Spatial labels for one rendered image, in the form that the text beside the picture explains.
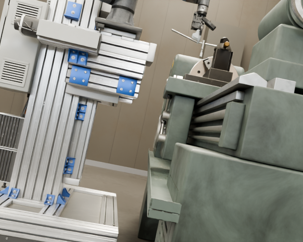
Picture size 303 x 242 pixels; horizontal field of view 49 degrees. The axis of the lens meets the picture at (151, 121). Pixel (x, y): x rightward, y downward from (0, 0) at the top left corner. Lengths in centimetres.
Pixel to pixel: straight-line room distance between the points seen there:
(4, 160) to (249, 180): 146
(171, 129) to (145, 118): 394
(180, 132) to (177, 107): 10
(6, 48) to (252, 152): 141
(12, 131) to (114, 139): 345
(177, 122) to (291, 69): 62
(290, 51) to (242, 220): 42
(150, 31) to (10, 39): 381
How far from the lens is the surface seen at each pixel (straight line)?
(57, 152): 182
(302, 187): 78
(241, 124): 76
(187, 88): 132
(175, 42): 549
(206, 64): 208
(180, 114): 134
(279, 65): 82
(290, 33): 91
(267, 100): 75
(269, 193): 76
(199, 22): 240
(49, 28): 155
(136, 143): 526
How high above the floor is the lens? 70
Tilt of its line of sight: 2 degrees up
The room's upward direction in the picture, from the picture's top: 12 degrees clockwise
